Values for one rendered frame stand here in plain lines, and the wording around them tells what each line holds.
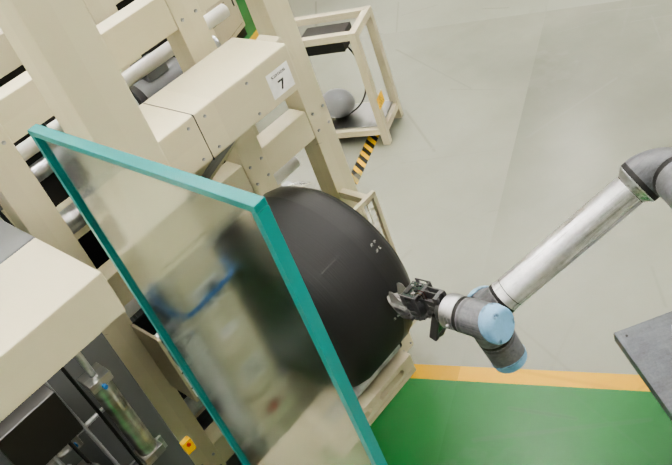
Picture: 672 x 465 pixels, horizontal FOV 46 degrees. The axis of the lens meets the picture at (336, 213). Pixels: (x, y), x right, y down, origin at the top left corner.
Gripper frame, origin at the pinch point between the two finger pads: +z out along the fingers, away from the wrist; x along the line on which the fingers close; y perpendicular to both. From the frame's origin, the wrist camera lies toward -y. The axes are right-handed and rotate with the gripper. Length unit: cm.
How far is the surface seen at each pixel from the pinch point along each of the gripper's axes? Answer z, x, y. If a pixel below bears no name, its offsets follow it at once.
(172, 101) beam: 55, 1, 61
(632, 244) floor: 34, -160, -121
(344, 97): 234, -194, -67
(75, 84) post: 11, 38, 91
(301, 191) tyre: 26.9, -6.5, 27.9
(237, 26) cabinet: 449, -283, -56
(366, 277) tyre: 3.1, 2.3, 9.2
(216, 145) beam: 43, 1, 48
